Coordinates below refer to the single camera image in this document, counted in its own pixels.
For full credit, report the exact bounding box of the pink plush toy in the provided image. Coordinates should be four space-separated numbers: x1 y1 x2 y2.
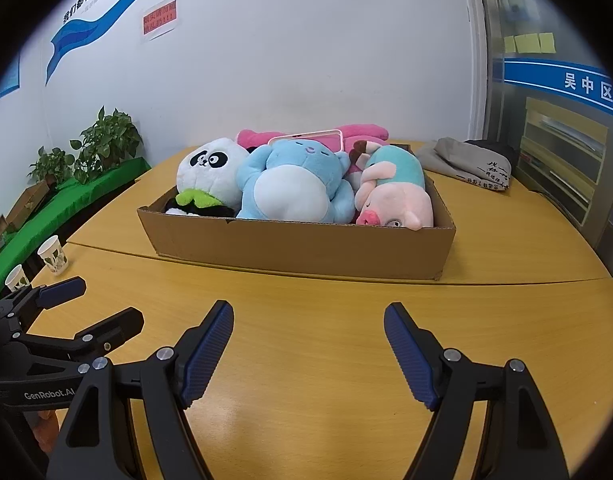
236 122 390 192

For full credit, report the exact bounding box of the green table cloth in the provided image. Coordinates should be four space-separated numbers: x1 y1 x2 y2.
0 157 152 286

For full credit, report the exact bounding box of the large potted green plant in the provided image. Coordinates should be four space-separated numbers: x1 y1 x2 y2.
69 106 143 183

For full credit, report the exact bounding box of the panda plush toy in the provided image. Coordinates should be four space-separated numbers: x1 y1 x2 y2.
164 137 250 218

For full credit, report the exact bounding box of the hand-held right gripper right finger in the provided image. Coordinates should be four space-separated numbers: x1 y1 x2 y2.
384 302 572 480

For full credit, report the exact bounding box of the small brown cardboard carton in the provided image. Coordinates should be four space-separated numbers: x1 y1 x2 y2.
6 180 51 226

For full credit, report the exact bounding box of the blue plush toy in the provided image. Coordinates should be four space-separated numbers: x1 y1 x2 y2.
235 139 356 224

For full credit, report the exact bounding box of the brown cardboard box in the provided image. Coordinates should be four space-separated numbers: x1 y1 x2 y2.
136 142 457 282

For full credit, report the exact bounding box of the red wall notice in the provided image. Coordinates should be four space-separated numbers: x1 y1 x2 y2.
142 0 180 41

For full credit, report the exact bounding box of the small potted green plant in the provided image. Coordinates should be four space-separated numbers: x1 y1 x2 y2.
28 146 74 186

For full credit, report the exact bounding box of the white paper cup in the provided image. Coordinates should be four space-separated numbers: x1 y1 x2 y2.
5 264 30 292
37 235 68 275

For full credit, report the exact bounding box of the grey folded garment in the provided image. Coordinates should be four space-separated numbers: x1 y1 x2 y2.
415 137 512 192

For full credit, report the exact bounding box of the blue sign strip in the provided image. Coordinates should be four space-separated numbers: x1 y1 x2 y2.
503 57 613 121

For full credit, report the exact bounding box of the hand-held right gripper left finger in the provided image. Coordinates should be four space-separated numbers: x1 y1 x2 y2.
46 300 236 480

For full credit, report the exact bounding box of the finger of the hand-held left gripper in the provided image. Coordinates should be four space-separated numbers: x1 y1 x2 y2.
0 276 88 341
16 307 144 363

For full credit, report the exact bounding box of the blue wave wall banner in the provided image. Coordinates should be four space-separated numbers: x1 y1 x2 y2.
45 0 157 86

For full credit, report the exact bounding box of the blue framed wall poster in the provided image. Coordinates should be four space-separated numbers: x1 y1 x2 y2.
0 52 21 106

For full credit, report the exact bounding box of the wall document rack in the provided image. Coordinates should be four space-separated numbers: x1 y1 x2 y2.
517 96 610 227

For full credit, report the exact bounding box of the wooden desktop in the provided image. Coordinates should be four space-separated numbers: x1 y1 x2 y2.
1 140 613 480

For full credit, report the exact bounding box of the pig plush toy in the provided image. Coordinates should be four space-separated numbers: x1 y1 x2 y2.
355 142 435 232

